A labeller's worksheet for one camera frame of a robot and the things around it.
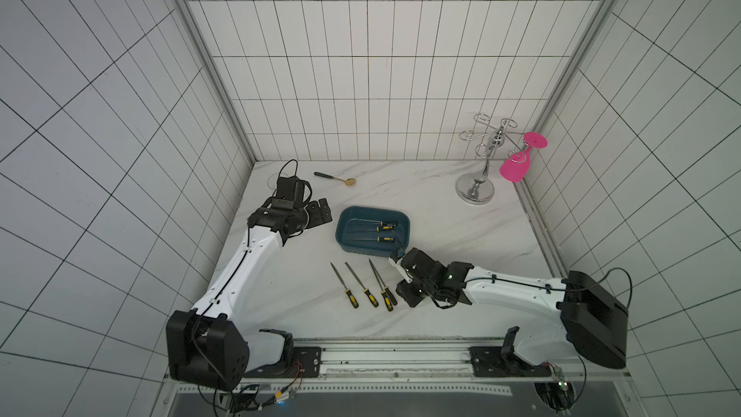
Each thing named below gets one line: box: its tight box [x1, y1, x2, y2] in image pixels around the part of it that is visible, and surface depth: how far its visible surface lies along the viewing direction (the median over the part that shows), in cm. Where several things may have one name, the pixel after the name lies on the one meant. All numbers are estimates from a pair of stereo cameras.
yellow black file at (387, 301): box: [368, 257, 394, 312], surface depth 84 cm
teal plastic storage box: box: [335, 205, 412, 258], surface depth 100 cm
